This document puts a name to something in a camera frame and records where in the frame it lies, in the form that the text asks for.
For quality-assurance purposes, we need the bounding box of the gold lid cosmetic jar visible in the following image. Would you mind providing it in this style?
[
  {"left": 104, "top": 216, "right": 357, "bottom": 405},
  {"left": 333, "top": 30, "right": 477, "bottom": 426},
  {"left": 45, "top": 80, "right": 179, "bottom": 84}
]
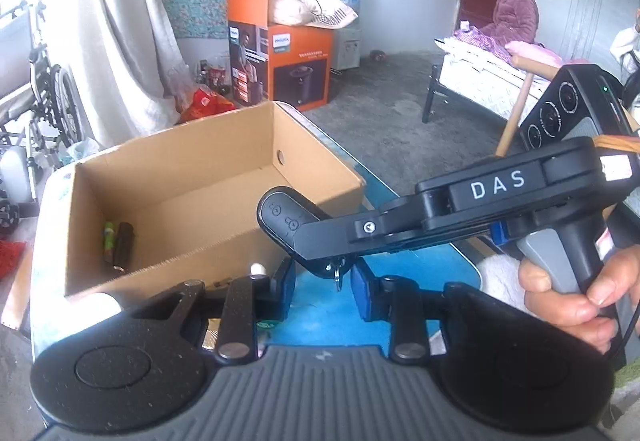
[{"left": 202, "top": 277, "right": 232, "bottom": 351}]

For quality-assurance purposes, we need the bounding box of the black cylindrical tube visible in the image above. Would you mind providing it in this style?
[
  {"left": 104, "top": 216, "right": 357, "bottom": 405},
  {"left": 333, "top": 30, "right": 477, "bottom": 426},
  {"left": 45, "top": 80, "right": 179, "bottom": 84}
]
[{"left": 113, "top": 222, "right": 134, "bottom": 272}]

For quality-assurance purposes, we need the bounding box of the person's right hand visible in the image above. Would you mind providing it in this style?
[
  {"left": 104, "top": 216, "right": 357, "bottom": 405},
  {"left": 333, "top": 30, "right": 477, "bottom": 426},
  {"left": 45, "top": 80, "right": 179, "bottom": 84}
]
[{"left": 518, "top": 245, "right": 640, "bottom": 353}]

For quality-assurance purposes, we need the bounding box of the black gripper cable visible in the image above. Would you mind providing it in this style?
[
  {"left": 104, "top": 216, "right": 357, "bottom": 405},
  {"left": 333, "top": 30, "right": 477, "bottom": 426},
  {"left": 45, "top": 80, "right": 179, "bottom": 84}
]
[{"left": 606, "top": 304, "right": 640, "bottom": 362}]

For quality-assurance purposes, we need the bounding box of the seated person in mask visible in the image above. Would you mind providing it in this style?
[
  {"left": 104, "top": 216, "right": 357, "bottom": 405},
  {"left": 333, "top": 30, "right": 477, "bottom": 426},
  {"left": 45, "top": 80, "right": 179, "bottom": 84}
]
[{"left": 480, "top": 0, "right": 539, "bottom": 46}]

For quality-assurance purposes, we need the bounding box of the folding wheelchair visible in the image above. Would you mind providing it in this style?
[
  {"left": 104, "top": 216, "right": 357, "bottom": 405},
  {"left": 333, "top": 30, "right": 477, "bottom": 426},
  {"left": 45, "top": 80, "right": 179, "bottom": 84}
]
[{"left": 0, "top": 0, "right": 84, "bottom": 202}]

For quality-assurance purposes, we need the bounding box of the green cartoon tube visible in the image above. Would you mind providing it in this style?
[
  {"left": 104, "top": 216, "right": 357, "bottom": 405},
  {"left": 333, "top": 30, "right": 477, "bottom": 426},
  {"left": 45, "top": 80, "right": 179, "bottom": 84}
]
[{"left": 103, "top": 221, "right": 116, "bottom": 265}]

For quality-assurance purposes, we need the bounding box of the white water dispenser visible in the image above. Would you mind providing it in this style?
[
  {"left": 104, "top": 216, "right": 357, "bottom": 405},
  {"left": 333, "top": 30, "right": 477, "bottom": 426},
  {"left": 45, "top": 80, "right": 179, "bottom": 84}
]
[{"left": 331, "top": 24, "right": 361, "bottom": 71}]

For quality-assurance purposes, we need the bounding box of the white curtain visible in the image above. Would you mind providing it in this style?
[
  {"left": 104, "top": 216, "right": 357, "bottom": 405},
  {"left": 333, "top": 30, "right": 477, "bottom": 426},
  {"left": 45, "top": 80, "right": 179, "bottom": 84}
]
[{"left": 29, "top": 0, "right": 191, "bottom": 148}]

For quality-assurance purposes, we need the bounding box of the beige straw hat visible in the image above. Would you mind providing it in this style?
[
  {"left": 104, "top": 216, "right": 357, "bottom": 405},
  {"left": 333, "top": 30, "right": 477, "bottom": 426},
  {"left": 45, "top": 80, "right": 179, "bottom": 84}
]
[{"left": 268, "top": 0, "right": 358, "bottom": 30}]

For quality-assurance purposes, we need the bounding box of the red snack bag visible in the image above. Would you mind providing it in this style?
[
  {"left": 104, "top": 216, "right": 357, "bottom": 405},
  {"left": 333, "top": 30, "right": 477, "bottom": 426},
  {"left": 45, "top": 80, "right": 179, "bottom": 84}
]
[{"left": 178, "top": 88, "right": 236, "bottom": 124}]

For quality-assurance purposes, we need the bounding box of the green dropper bottle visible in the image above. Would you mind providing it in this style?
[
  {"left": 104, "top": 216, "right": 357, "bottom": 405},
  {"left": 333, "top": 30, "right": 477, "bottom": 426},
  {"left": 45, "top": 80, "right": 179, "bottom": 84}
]
[{"left": 250, "top": 262, "right": 286, "bottom": 329}]

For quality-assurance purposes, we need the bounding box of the brown cardboard box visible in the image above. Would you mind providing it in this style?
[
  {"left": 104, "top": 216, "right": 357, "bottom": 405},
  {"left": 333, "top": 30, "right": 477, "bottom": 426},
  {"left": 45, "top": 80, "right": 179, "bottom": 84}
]
[{"left": 65, "top": 102, "right": 366, "bottom": 303}]

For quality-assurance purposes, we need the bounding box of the bed with white bedding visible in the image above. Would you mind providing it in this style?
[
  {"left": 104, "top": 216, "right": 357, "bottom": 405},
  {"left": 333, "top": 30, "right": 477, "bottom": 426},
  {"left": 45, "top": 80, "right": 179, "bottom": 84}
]
[{"left": 421, "top": 27, "right": 566, "bottom": 125}]

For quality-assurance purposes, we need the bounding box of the orange Philips appliance box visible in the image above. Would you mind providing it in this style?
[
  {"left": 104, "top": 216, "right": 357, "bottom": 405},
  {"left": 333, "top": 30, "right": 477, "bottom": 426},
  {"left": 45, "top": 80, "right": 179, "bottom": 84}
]
[{"left": 227, "top": 0, "right": 333, "bottom": 110}]

